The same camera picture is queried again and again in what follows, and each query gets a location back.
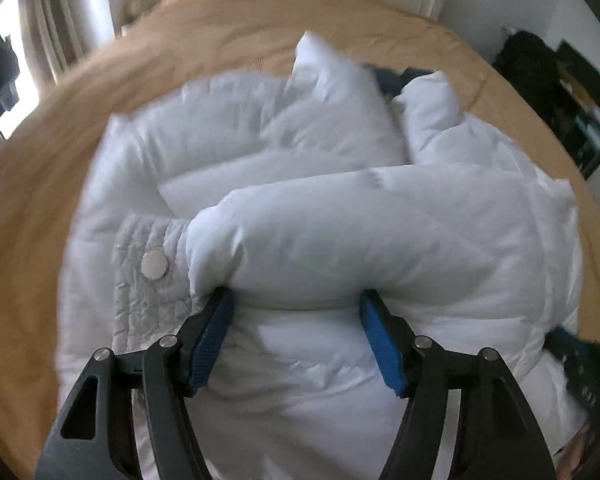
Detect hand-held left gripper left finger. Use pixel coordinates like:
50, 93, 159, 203
34, 286, 236, 480

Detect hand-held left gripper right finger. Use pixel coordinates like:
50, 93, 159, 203
358, 289, 554, 480

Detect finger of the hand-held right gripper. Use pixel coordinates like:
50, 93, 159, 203
546, 326, 583, 362

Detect white puffer jacket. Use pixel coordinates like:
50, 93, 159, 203
55, 30, 588, 480

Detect black clothes pile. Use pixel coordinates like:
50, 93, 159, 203
491, 30, 563, 113

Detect dark hanging clothes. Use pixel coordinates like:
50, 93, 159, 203
0, 22, 22, 116

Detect black open box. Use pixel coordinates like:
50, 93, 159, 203
554, 41, 600, 113

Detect brown bed blanket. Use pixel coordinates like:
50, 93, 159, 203
0, 0, 600, 480

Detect pale window curtain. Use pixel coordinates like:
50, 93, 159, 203
17, 0, 117, 88

